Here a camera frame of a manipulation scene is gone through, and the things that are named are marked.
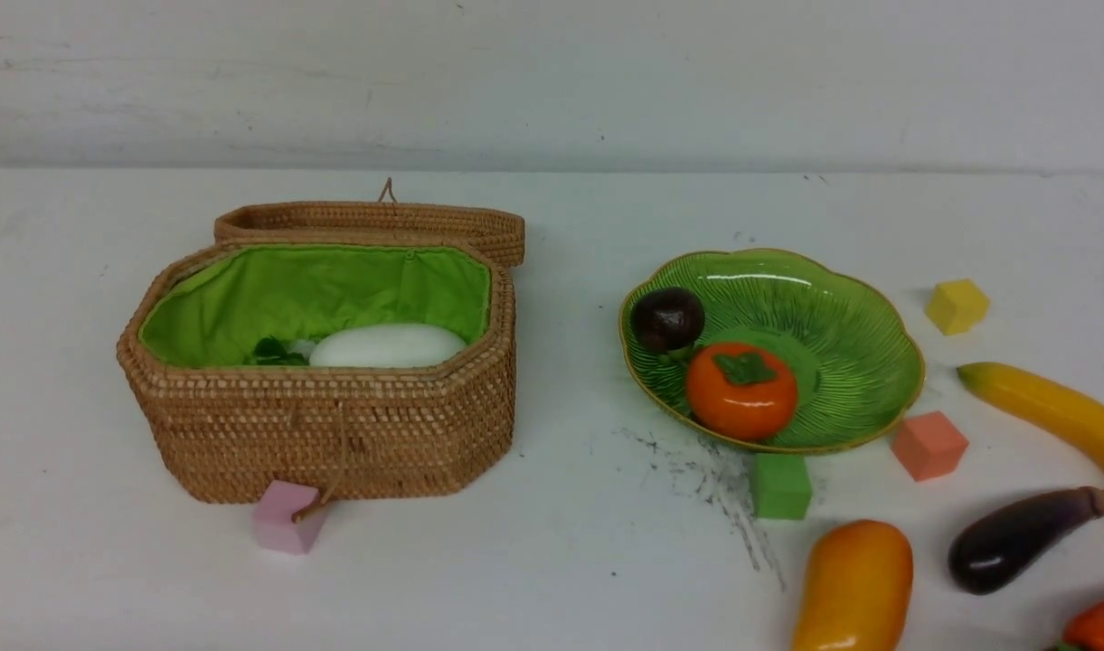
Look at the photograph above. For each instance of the yellow foam cube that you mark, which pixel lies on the yellow foam cube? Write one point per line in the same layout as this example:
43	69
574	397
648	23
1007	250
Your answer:
956	306

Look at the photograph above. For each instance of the woven rattan basket lid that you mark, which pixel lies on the woven rattan basket lid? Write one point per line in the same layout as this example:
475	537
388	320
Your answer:
500	236

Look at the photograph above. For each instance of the purple mangosteen with green calyx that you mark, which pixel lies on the purple mangosteen with green calyx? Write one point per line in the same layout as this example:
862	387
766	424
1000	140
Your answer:
668	320

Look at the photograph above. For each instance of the orange persimmon with green leaf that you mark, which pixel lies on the orange persimmon with green leaf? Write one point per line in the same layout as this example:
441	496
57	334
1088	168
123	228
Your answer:
740	391

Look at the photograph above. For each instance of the woven rattan basket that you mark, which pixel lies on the woven rattan basket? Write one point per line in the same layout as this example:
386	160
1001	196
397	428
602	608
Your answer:
227	427

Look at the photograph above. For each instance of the orange carrot with green leaves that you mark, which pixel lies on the orange carrot with green leaves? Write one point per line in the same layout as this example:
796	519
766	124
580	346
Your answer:
1083	632

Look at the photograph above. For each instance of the dark purple eggplant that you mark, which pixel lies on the dark purple eggplant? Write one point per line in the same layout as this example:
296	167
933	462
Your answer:
992	552

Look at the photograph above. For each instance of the orange foam cube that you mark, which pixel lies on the orange foam cube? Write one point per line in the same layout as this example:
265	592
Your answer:
928	446

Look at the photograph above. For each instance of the yellow banana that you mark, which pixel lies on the yellow banana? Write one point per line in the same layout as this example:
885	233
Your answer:
1071	416

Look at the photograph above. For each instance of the green foam cube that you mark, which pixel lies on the green foam cube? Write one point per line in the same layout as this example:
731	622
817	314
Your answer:
780	487

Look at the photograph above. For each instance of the pink foam cube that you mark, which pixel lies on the pink foam cube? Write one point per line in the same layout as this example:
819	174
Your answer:
288	518

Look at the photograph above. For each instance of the yellow orange mango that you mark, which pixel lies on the yellow orange mango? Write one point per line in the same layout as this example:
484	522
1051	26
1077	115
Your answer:
857	589

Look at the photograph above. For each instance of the white radish with green leaves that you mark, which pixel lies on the white radish with green leaves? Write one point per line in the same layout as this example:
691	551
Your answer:
388	345

